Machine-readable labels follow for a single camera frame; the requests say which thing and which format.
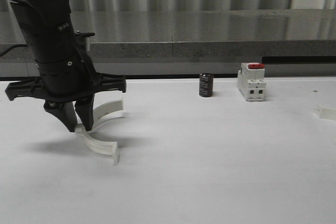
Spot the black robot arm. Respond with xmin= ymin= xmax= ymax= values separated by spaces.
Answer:
xmin=6 ymin=0 xmax=126 ymax=132

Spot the white half-ring pipe clamp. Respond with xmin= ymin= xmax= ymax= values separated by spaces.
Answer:
xmin=75 ymin=98 xmax=123 ymax=164
xmin=317 ymin=105 xmax=336 ymax=121

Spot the black cylindrical capacitor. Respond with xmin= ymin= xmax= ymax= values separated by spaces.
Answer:
xmin=199 ymin=73 xmax=214 ymax=98

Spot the grey stone shelf ledge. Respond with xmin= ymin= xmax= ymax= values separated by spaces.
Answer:
xmin=0 ymin=9 xmax=336 ymax=61

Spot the white circuit breaker red switch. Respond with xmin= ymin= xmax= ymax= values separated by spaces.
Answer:
xmin=237 ymin=62 xmax=266 ymax=102

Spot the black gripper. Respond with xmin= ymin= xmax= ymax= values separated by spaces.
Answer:
xmin=5 ymin=52 xmax=127 ymax=132

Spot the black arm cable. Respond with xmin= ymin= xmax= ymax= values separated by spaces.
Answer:
xmin=0 ymin=43 xmax=27 ymax=57

